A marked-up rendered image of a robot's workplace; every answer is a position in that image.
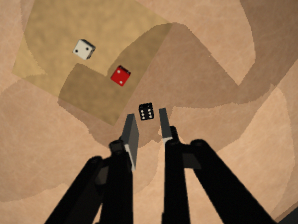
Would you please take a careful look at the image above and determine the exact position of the red die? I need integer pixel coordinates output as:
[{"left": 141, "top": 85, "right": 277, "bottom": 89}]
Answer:
[{"left": 111, "top": 65, "right": 131, "bottom": 86}]

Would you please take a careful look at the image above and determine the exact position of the tan flat mat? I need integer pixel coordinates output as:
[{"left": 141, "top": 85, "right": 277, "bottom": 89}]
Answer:
[{"left": 12, "top": 0, "right": 173, "bottom": 126}]

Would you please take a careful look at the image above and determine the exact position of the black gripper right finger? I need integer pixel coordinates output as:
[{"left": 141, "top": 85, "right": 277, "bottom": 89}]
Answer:
[{"left": 159, "top": 108, "right": 278, "bottom": 224}]

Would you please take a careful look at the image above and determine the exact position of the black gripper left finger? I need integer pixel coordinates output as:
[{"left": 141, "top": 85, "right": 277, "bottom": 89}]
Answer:
[{"left": 44, "top": 113, "right": 139, "bottom": 224}]

